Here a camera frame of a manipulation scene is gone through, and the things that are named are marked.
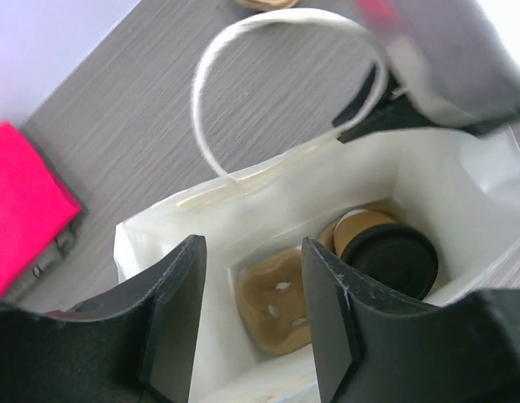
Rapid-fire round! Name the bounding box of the black coffee cup lid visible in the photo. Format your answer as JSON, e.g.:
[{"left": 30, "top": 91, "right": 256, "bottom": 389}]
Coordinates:
[{"left": 340, "top": 223, "right": 439, "bottom": 301}]

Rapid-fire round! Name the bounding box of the olive cloth under red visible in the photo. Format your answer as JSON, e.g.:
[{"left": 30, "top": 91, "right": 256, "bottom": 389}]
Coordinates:
[{"left": 2, "top": 212, "right": 86, "bottom": 302}]

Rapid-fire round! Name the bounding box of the red folded cloth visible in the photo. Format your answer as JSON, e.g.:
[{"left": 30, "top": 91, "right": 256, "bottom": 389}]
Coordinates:
[{"left": 0, "top": 123, "right": 81, "bottom": 297}]

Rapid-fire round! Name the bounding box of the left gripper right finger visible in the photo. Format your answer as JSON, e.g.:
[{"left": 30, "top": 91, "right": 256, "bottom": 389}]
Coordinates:
[{"left": 302, "top": 238, "right": 520, "bottom": 402}]

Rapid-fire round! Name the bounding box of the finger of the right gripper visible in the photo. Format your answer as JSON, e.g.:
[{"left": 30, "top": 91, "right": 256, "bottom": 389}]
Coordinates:
[{"left": 331, "top": 64, "right": 520, "bottom": 144}]

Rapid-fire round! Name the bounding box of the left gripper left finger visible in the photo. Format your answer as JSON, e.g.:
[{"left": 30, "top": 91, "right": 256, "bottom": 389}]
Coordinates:
[{"left": 0, "top": 235, "right": 207, "bottom": 402}]

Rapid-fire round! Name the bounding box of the light blue paper bag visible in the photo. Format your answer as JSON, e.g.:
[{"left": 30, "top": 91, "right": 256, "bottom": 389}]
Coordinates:
[{"left": 114, "top": 8, "right": 520, "bottom": 402}]

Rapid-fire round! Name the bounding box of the brown paper coffee cup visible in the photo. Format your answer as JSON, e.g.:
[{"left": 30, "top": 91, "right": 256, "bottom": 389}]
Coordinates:
[{"left": 334, "top": 208, "right": 397, "bottom": 257}]

